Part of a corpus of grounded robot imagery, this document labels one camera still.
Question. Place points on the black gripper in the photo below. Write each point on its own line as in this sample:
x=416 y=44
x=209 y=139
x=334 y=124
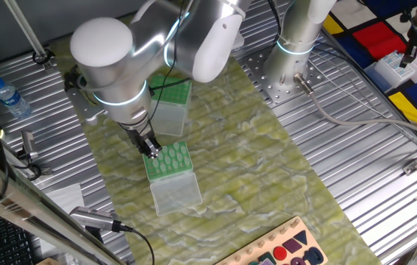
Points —
x=138 y=134

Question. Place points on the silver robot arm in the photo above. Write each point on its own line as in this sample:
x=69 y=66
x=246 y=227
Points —
x=101 y=48

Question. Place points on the green rack pipette tip box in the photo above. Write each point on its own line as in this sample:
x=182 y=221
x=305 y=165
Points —
x=171 y=117
x=177 y=195

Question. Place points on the white pipette tip box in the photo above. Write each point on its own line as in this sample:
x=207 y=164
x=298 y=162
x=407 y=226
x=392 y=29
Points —
x=388 y=68

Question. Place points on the green marble pattern mat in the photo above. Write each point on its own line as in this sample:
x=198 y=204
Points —
x=237 y=165

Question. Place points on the white paper sheet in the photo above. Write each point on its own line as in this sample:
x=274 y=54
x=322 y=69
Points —
x=66 y=198

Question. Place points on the clear water bottle blue cap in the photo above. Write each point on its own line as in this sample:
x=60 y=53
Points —
x=11 y=99

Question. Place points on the dark teal block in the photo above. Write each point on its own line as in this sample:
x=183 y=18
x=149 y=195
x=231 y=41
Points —
x=267 y=256

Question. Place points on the lilac block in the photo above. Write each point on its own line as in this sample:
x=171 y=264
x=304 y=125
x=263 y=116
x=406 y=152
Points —
x=267 y=263

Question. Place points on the red circle block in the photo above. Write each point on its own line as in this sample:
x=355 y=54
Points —
x=280 y=253

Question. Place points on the wooden shape sorter board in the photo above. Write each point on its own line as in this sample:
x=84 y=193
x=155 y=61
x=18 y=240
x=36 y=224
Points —
x=296 y=230

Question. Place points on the purple square block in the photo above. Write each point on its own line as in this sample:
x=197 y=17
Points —
x=292 y=246

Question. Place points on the black keyboard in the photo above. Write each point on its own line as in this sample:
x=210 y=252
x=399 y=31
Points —
x=6 y=243

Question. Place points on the aluminium pole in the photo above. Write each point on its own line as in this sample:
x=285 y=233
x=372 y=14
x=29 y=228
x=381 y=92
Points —
x=25 y=27

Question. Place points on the navy triangle block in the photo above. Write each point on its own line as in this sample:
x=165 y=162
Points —
x=302 y=236

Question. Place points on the purple round block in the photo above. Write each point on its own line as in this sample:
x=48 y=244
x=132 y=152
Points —
x=298 y=262

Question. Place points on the navy rounded block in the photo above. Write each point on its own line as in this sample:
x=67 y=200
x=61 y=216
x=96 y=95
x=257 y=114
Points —
x=306 y=257

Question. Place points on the colourful Mondrian pattern cloth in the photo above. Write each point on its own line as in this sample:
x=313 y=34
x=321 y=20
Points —
x=381 y=40

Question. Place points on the background black gripper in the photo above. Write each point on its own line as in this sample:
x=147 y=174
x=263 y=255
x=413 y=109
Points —
x=416 y=42

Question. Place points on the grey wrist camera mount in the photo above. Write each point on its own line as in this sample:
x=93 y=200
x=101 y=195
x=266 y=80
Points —
x=85 y=108

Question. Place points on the silver camera with black mount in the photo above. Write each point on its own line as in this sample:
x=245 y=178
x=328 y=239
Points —
x=90 y=218

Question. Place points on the small silver camera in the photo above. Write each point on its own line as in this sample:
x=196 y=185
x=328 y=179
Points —
x=28 y=143

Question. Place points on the aluminium frame beam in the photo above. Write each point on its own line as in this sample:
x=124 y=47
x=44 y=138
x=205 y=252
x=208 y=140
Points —
x=17 y=198

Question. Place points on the silver perforated base plate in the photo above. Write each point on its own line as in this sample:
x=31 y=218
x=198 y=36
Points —
x=285 y=95

